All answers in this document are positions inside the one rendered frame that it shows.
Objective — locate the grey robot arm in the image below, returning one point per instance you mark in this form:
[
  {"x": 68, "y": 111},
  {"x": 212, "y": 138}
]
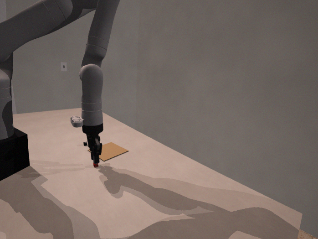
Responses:
[{"x": 45, "y": 17}]

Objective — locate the tan square mat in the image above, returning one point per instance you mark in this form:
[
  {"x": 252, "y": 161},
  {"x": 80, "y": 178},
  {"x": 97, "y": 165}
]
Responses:
[{"x": 111, "y": 150}]

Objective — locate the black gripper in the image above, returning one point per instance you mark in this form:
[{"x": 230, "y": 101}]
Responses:
[{"x": 93, "y": 140}]

